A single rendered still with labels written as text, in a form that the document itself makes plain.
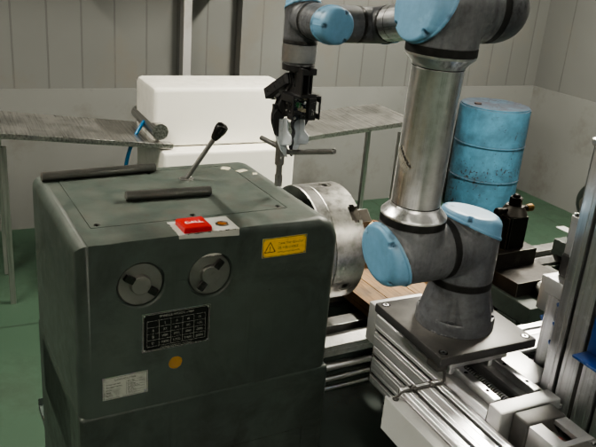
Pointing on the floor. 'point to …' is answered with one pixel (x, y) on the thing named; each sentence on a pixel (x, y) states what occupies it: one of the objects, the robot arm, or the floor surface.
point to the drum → (487, 152)
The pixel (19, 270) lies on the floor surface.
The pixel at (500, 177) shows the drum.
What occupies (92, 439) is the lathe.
